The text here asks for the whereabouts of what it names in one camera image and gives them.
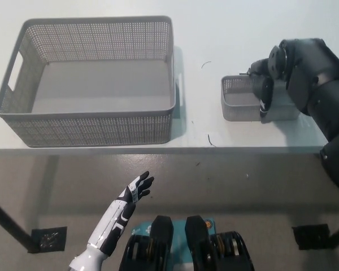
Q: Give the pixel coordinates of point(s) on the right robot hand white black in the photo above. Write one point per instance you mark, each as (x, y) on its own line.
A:
(265, 93)

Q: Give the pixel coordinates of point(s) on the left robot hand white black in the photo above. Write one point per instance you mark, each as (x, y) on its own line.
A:
(115, 220)

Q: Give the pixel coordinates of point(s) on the large grey perforated basket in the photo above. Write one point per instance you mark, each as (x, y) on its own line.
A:
(101, 84)

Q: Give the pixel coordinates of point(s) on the small grey perforated basket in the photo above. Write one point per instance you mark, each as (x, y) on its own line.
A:
(237, 113)

